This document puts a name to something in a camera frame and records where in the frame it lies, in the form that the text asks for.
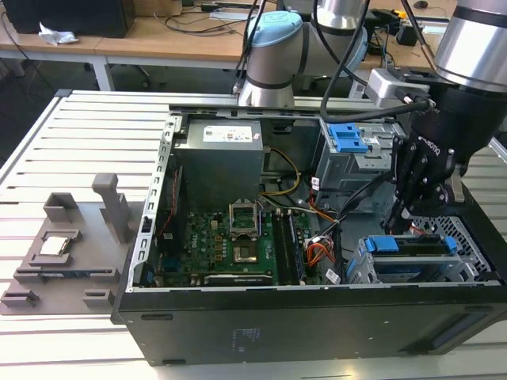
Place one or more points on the CPU socket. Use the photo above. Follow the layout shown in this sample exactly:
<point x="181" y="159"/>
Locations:
<point x="245" y="254"/>

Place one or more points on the black graphics card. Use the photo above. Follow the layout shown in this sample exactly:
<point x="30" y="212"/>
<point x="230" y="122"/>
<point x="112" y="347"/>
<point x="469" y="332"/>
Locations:
<point x="237" y="279"/>

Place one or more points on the grey metal disk bay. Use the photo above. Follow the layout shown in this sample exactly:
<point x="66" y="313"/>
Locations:
<point x="471" y="261"/>

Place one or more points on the grey parts rack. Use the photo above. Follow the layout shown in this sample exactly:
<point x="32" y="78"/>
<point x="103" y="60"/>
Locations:
<point x="91" y="285"/>

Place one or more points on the green motherboard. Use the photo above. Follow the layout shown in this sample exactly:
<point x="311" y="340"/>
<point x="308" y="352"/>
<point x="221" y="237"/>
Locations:
<point x="206" y="245"/>

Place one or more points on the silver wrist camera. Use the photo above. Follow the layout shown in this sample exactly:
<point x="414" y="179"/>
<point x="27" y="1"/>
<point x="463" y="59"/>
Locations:
<point x="382" y="85"/>

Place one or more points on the large black box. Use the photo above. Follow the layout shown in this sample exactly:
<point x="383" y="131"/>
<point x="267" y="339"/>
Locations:
<point x="67" y="16"/>

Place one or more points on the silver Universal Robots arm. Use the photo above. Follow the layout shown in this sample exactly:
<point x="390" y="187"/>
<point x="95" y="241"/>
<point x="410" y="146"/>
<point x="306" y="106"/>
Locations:
<point x="269" y="59"/>

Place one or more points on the black RAM stick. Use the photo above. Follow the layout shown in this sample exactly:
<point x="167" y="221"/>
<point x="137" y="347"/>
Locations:
<point x="296" y="249"/>

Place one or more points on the wooden desk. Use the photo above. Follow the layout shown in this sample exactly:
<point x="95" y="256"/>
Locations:
<point x="158" y="43"/>

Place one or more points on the grey power supply unit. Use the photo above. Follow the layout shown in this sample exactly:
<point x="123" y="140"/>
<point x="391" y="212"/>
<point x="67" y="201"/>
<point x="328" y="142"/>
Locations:
<point x="222" y="162"/>

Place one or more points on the white crumpled paper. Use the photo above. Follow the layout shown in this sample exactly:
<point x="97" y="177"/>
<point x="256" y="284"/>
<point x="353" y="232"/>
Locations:
<point x="55" y="35"/>

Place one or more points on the grey metal drive cage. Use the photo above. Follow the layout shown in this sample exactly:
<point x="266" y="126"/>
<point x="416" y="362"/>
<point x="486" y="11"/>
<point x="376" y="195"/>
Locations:
<point x="348" y="174"/>

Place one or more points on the silver CPU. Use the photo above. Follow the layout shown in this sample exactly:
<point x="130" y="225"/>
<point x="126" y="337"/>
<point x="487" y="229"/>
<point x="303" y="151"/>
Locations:
<point x="55" y="245"/>

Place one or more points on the black computer mouse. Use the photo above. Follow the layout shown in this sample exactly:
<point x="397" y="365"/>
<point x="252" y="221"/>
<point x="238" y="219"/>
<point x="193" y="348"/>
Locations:
<point x="420" y="4"/>

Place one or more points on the black open PC case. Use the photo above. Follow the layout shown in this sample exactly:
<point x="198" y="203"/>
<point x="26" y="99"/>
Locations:
<point x="277" y="324"/>

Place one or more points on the blue plastic drive latch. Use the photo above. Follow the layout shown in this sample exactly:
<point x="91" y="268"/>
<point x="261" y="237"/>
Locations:
<point x="348" y="138"/>

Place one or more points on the hard disk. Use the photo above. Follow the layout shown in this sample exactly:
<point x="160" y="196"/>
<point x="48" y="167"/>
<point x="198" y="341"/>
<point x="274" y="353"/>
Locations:
<point x="420" y="244"/>

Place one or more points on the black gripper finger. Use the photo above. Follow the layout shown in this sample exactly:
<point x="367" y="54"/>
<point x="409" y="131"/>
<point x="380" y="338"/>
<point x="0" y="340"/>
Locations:
<point x="428" y="186"/>
<point x="401" y="170"/>

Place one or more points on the small black box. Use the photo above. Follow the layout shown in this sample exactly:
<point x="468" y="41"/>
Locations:
<point x="408" y="35"/>

